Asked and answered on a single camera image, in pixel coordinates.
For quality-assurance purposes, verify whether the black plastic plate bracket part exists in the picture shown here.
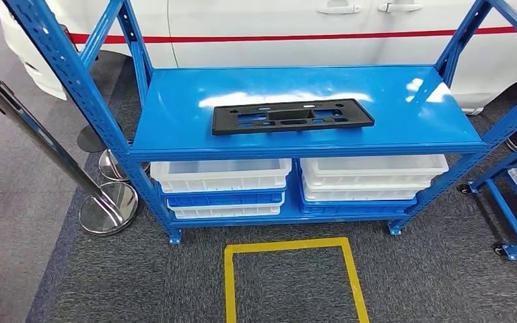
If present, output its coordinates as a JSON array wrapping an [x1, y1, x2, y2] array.
[[211, 98, 376, 137]]

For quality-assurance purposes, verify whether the blue metal shelf rack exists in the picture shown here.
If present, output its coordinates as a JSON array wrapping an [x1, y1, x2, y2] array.
[[1, 0, 517, 245]]

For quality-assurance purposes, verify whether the large white plastic bin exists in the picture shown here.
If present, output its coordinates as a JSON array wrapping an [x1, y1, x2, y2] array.
[[299, 154, 450, 188], [149, 158, 292, 194]]

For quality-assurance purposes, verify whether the white car with red stripe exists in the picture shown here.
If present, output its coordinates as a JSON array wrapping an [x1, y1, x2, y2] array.
[[0, 0, 517, 116]]

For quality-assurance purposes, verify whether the chrome round stanchion base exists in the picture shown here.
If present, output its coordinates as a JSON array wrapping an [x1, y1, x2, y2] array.
[[98, 149, 150, 182]]

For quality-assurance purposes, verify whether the blue wheeled metal cart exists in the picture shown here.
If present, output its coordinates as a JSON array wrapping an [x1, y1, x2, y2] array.
[[458, 131, 517, 262]]

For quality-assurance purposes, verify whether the chrome stanchion post, black base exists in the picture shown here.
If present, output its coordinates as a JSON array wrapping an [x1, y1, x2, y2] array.
[[60, 24, 110, 154]]

